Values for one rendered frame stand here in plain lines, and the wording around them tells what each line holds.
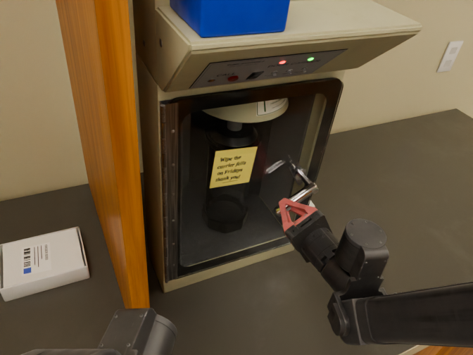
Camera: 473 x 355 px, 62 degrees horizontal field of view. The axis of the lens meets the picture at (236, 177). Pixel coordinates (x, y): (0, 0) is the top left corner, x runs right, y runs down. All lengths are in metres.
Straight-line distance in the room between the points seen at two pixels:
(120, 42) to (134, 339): 0.27
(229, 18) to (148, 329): 0.31
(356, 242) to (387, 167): 0.79
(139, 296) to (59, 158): 0.53
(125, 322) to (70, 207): 0.69
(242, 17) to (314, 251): 0.38
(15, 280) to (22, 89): 0.41
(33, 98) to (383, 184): 0.96
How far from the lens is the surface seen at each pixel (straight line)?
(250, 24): 0.44
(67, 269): 0.89
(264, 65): 0.51
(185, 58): 0.43
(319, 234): 0.66
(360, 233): 0.58
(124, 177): 0.50
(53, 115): 1.04
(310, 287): 0.92
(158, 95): 0.56
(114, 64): 0.42
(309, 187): 0.73
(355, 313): 0.57
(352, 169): 1.27
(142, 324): 0.40
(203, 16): 0.41
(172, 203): 0.67
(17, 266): 0.92
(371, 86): 1.47
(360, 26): 0.53
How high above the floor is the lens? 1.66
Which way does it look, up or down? 39 degrees down
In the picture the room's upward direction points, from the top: 7 degrees clockwise
